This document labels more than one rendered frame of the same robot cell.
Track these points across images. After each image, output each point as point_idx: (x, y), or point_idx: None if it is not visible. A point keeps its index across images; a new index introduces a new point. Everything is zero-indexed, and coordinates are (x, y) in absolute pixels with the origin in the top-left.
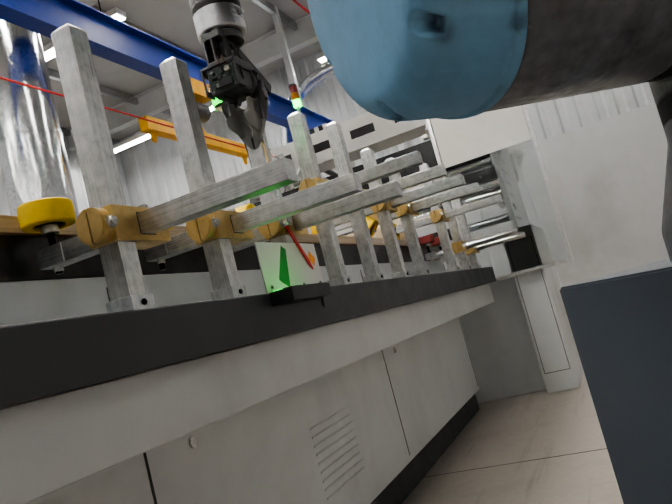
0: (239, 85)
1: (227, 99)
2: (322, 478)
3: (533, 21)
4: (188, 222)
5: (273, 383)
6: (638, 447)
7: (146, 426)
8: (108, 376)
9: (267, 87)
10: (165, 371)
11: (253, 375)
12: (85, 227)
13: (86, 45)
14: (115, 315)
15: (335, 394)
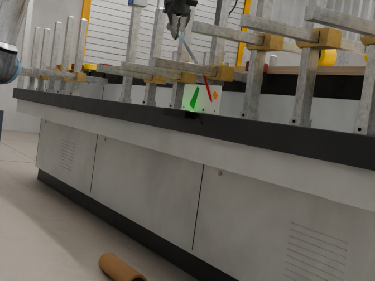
0: (164, 13)
1: (178, 15)
2: (286, 260)
3: None
4: None
5: (179, 151)
6: None
7: (142, 139)
8: (127, 120)
9: (184, 1)
10: (149, 126)
11: (172, 143)
12: None
13: (157, 14)
14: (132, 104)
15: (336, 222)
